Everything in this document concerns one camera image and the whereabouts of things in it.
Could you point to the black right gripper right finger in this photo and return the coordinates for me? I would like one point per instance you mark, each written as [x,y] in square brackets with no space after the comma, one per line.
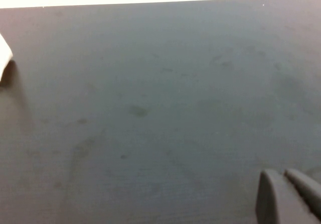
[307,188]

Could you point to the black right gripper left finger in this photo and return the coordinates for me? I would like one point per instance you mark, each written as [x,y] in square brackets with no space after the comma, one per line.
[278,199]

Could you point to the white fabric pencil case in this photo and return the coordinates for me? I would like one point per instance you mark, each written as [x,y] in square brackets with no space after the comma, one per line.
[4,53]

